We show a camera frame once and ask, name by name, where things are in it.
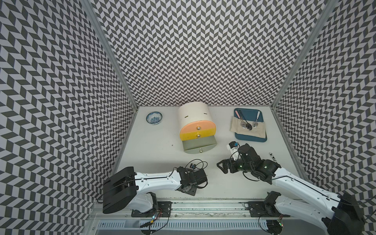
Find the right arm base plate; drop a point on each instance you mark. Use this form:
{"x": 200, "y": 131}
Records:
{"x": 260, "y": 208}

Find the black spoon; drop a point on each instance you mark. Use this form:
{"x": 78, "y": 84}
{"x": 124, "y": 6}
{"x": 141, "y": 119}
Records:
{"x": 247, "y": 125}

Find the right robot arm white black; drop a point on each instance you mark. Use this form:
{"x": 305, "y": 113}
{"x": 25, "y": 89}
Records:
{"x": 335, "y": 214}

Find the patterned handle spoon on table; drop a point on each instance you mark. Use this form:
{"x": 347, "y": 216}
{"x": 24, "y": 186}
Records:
{"x": 272, "y": 157}

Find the orange top drawer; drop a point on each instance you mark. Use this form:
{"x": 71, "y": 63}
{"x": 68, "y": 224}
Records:
{"x": 198, "y": 126}

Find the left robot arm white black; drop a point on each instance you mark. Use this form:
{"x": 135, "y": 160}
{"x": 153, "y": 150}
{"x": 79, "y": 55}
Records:
{"x": 136, "y": 190}

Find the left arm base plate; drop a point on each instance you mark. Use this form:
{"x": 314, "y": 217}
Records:
{"x": 163, "y": 207}

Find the white round drawer cabinet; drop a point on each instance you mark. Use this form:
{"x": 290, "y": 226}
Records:
{"x": 192, "y": 112}

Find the grey bottom drawer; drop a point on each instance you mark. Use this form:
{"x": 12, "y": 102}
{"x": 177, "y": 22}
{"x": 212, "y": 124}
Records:
{"x": 199, "y": 145}

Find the yellow drawer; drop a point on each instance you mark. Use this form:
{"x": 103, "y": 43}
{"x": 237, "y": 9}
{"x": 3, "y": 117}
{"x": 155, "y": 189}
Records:
{"x": 197, "y": 134}

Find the beige cloth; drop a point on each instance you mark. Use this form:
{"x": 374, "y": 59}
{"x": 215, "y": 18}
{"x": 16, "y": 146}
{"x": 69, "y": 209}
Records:
{"x": 259, "y": 131}

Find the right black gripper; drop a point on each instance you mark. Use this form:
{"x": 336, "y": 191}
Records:
{"x": 225, "y": 162}

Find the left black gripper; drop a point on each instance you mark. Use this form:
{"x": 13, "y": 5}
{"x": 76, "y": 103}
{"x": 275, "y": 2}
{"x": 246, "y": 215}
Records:
{"x": 193, "y": 192}

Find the pink handled spoon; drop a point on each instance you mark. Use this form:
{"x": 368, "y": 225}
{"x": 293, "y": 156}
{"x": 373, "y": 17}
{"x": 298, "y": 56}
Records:
{"x": 242, "y": 122}

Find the blue white ceramic bowl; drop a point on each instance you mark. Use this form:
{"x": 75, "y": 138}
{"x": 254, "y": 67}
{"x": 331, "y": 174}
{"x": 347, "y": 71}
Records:
{"x": 154, "y": 118}

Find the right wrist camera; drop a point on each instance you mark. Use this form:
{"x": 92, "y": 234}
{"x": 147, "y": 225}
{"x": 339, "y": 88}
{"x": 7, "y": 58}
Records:
{"x": 233, "y": 147}

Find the teal tray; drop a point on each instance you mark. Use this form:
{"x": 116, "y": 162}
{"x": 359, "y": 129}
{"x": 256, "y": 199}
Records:
{"x": 250, "y": 116}

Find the aluminium front rail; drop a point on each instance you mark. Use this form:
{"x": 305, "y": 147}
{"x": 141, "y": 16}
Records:
{"x": 219, "y": 209}

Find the grey handled spoon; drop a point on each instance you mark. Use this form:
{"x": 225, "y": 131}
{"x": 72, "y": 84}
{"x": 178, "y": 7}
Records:
{"x": 255, "y": 123}

